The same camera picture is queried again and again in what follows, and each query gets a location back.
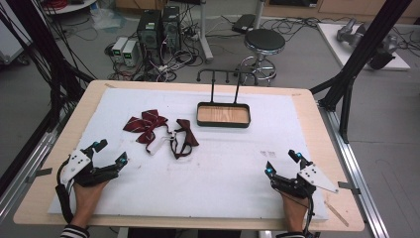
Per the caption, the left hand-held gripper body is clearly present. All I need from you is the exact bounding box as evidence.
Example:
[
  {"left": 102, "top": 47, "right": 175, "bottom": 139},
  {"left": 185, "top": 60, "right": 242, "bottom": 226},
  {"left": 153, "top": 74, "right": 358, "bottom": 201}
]
[{"left": 59, "top": 148, "right": 120, "bottom": 188}]

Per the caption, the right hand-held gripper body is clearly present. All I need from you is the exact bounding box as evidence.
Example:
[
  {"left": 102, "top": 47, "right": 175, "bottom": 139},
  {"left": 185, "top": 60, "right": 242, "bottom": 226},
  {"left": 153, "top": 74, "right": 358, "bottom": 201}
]
[{"left": 270, "top": 164, "right": 340, "bottom": 199}]

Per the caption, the striped dark red bow tie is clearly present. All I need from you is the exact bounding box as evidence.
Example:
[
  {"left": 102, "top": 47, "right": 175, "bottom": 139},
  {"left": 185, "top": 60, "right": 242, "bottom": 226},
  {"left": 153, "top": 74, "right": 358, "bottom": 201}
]
[{"left": 122, "top": 108, "right": 176, "bottom": 157}]

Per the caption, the plain dark red bow tie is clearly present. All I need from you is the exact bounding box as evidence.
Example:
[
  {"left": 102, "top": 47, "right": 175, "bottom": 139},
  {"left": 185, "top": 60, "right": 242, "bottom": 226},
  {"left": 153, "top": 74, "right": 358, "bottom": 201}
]
[{"left": 169, "top": 118, "right": 200, "bottom": 160}]

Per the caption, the black rack with wooden tray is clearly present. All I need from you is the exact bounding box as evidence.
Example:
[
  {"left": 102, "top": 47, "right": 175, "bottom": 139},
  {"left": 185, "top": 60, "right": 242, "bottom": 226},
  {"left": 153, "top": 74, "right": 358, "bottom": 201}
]
[{"left": 196, "top": 68, "right": 260, "bottom": 129}]

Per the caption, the person's left hand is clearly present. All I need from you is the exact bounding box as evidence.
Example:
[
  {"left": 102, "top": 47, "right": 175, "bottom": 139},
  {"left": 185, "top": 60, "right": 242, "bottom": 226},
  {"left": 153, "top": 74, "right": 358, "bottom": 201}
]
[{"left": 70, "top": 180, "right": 109, "bottom": 228}]

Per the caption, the person's right hand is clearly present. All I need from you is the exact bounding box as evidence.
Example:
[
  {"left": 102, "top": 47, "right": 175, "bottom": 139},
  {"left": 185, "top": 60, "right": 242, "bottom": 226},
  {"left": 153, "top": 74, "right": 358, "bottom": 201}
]
[{"left": 280, "top": 192, "right": 310, "bottom": 233}]

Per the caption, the thin wooden stick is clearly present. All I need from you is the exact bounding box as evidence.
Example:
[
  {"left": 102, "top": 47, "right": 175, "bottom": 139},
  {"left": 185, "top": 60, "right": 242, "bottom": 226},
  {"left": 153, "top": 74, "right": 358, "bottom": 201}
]
[{"left": 324, "top": 200, "right": 350, "bottom": 228}]

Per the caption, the white mat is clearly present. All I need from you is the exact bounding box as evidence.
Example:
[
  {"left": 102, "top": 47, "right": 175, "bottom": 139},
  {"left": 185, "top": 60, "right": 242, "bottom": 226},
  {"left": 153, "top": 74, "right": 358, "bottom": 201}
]
[{"left": 48, "top": 86, "right": 330, "bottom": 221}]

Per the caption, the white power supply unit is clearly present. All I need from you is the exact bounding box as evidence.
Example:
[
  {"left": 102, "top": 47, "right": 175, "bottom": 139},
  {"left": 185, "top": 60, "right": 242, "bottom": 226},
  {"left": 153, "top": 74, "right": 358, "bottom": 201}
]
[
  {"left": 122, "top": 40, "right": 140, "bottom": 67},
  {"left": 111, "top": 36, "right": 129, "bottom": 63}
]

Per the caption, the white board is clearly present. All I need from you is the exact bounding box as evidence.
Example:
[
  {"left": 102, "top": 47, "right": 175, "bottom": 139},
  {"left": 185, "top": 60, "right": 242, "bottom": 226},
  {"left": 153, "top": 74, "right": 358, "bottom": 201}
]
[{"left": 316, "top": 22, "right": 412, "bottom": 71}]

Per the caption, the black round stool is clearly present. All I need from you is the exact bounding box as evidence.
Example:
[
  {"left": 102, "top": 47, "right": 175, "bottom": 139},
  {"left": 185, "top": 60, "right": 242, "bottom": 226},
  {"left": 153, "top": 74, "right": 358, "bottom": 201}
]
[{"left": 235, "top": 28, "right": 287, "bottom": 87}]

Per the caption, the black computer tower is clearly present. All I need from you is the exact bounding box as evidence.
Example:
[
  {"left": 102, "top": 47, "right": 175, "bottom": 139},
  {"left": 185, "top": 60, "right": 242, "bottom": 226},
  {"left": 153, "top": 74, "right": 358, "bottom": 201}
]
[
  {"left": 160, "top": 5, "right": 182, "bottom": 54},
  {"left": 136, "top": 9, "right": 163, "bottom": 64}
]

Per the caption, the black metal stand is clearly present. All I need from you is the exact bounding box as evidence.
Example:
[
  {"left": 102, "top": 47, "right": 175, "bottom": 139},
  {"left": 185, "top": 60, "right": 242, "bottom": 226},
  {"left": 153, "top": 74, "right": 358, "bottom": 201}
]
[{"left": 309, "top": 0, "right": 414, "bottom": 144}]

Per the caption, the round white table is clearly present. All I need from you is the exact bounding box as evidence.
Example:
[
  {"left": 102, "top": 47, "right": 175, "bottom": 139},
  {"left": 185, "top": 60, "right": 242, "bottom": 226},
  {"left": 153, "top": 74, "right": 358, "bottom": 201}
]
[{"left": 42, "top": 0, "right": 97, "bottom": 16}]

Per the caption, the flat black box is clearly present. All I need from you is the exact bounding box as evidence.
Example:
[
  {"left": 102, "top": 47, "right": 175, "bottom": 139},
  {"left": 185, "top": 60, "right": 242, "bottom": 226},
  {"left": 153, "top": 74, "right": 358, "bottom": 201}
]
[{"left": 231, "top": 13, "right": 258, "bottom": 35}]

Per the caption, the white table leg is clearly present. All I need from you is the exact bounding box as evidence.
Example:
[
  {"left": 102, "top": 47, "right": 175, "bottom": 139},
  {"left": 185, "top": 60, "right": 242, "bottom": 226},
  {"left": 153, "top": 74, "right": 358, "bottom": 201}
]
[{"left": 197, "top": 0, "right": 215, "bottom": 64}]

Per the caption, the wooden cabinet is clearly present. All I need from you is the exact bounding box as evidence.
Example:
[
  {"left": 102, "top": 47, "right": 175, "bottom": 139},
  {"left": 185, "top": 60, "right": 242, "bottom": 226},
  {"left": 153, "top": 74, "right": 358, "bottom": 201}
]
[{"left": 262, "top": 0, "right": 420, "bottom": 25}]

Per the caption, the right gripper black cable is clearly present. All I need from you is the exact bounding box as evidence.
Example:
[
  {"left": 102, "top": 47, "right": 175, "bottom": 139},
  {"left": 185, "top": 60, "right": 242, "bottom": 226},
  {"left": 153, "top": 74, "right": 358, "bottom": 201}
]
[{"left": 302, "top": 193, "right": 317, "bottom": 238}]

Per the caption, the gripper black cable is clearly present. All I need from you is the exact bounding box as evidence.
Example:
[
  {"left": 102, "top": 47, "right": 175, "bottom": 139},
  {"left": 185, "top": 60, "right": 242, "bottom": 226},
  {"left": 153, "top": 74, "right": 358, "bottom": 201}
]
[
  {"left": 54, "top": 158, "right": 75, "bottom": 224},
  {"left": 302, "top": 193, "right": 317, "bottom": 238}
]

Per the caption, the grey metal bracket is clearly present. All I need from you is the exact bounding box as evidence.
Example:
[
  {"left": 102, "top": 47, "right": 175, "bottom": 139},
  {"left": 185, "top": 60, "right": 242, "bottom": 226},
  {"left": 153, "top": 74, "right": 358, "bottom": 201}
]
[
  {"left": 337, "top": 180, "right": 362, "bottom": 195},
  {"left": 25, "top": 167, "right": 53, "bottom": 183}
]

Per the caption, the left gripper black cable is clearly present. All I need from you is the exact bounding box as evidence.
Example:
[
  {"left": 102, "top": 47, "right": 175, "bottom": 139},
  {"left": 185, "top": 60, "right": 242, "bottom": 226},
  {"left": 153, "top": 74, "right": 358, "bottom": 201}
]
[{"left": 54, "top": 158, "right": 75, "bottom": 224}]

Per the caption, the aluminium rail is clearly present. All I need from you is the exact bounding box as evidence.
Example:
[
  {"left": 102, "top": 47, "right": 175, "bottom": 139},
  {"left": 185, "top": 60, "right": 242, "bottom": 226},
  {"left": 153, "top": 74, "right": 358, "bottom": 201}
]
[
  {"left": 0, "top": 127, "right": 58, "bottom": 221},
  {"left": 317, "top": 100, "right": 391, "bottom": 238}
]

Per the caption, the tangle of floor cables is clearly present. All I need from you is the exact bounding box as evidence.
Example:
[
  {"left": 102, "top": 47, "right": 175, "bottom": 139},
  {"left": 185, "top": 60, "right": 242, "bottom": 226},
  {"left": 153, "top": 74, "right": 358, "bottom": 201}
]
[{"left": 104, "top": 19, "right": 207, "bottom": 83}]

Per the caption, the black stand with cables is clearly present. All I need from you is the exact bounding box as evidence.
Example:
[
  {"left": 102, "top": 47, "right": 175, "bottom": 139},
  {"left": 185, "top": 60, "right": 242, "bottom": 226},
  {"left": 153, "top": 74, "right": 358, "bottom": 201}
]
[{"left": 0, "top": 0, "right": 96, "bottom": 133}]

